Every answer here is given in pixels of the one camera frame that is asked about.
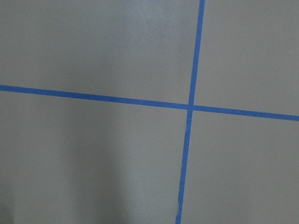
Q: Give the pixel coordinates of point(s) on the brown paper table mat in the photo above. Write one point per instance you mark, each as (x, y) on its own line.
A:
(149, 111)

